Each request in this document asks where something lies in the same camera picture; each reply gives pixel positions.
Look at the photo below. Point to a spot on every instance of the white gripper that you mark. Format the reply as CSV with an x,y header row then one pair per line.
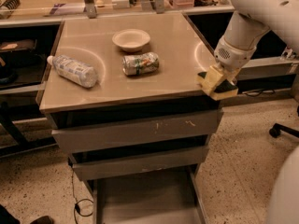
x,y
231,57

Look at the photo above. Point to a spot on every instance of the crushed aluminium drink can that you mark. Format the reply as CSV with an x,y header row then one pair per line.
x,y
136,65

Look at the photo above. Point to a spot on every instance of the clear plastic water bottle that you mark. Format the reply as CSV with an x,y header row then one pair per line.
x,y
76,71

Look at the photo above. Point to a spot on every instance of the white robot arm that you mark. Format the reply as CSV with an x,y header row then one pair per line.
x,y
251,20

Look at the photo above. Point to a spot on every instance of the purple and white packet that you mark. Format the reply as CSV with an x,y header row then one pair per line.
x,y
67,9

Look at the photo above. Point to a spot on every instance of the brown shoe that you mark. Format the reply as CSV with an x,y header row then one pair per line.
x,y
43,220

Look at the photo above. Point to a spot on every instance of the grey open bottom drawer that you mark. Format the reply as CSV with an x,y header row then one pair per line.
x,y
159,197

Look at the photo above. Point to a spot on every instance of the beige shallow bowl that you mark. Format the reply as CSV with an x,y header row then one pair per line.
x,y
131,40

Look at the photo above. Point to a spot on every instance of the small bottle on shelf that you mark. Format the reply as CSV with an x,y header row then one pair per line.
x,y
288,54

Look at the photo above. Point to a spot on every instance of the black office chair base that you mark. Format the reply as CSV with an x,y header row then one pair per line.
x,y
277,129

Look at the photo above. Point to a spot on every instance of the grey top drawer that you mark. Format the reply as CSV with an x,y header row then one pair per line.
x,y
137,131

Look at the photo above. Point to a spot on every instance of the grey drawer cabinet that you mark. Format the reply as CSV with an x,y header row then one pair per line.
x,y
171,90

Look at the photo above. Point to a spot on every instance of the green and yellow sponge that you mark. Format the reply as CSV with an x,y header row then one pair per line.
x,y
225,90

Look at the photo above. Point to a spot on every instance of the grey middle drawer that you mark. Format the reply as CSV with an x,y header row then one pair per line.
x,y
140,164

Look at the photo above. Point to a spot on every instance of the black spiral brush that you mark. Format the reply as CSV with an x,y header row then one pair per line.
x,y
8,7

